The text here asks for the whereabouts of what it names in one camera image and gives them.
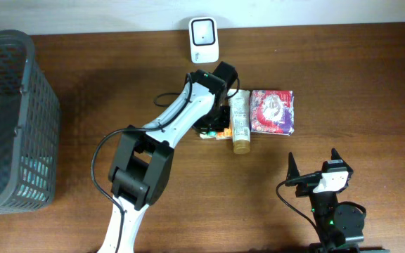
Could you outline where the red purple floral package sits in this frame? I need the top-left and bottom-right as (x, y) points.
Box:
(250, 90), (295, 136)

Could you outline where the orange tissue pack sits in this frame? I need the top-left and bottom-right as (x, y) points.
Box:
(215, 127), (233, 140)

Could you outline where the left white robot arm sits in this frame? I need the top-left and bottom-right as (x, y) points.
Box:
(96, 62), (240, 252)

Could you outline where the teal tissue pack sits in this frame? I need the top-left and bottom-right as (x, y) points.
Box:
(200, 131), (217, 139)

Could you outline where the white barcode scanner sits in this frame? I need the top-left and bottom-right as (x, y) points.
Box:
(188, 17), (219, 64)

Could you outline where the cream tube gold cap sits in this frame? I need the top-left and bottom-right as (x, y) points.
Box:
(228, 89), (250, 155)

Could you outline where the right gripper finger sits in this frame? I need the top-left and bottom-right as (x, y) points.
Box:
(286, 152), (300, 179)
(330, 148), (342, 160)

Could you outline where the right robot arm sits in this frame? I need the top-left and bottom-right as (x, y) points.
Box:
(284, 149), (366, 252)

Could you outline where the grey plastic mesh basket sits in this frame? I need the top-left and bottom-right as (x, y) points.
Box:
(0, 30), (61, 214)

